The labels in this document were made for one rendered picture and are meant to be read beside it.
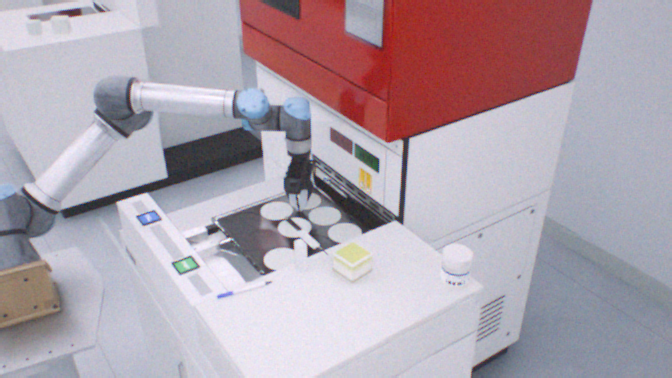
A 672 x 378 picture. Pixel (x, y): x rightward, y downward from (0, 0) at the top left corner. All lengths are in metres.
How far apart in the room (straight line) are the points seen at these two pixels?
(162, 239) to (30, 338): 0.40
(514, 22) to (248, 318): 1.04
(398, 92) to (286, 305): 0.59
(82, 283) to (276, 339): 0.70
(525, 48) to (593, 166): 1.42
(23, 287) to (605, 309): 2.39
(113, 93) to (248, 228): 0.53
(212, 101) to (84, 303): 0.65
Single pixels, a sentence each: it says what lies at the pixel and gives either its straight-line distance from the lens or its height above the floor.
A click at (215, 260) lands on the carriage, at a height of 0.88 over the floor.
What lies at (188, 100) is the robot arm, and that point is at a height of 1.31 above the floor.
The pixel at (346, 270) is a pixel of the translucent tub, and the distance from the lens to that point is 1.56.
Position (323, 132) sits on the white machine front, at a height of 1.09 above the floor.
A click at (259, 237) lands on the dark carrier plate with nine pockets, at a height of 0.90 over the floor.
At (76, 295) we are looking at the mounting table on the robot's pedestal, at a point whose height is 0.82.
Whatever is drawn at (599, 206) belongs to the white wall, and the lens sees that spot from 3.28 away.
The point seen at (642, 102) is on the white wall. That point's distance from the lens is 3.01.
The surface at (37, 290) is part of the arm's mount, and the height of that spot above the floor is 0.90.
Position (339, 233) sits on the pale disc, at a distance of 1.85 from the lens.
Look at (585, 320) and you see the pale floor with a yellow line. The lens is 3.08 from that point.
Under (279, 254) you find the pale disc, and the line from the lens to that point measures 1.78.
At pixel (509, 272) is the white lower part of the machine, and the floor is 0.51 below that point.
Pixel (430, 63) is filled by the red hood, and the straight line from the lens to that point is 1.64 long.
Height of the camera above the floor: 2.00
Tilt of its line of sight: 33 degrees down
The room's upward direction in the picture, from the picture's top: straight up
